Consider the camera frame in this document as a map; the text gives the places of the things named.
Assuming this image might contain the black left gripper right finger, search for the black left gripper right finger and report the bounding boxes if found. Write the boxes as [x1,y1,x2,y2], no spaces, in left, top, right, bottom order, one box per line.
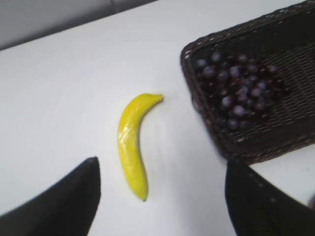
[225,160,315,236]

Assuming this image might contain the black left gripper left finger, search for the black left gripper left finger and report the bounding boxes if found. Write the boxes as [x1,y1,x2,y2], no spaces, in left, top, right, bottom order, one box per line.
[0,157,101,236]

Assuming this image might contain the purple grape bunch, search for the purple grape bunch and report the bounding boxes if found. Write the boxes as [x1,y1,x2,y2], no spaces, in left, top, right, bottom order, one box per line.
[194,51,289,131]

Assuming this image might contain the black wicker basket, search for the black wicker basket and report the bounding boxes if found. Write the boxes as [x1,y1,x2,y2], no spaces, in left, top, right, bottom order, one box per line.
[181,0,315,164]

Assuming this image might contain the yellow banana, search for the yellow banana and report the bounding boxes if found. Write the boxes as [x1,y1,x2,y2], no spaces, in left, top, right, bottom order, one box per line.
[118,93,163,202]

